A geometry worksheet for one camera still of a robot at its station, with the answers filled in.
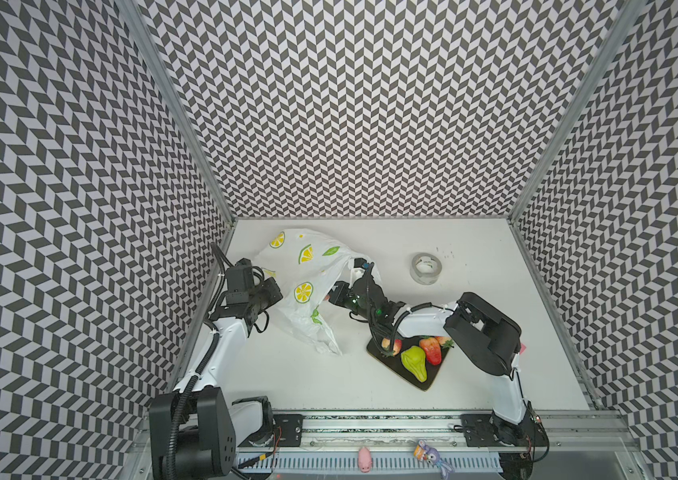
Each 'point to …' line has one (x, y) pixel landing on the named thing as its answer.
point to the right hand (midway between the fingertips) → (321, 292)
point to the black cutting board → (396, 362)
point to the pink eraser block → (522, 348)
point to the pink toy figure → (365, 459)
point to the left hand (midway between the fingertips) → (279, 286)
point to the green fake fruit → (414, 360)
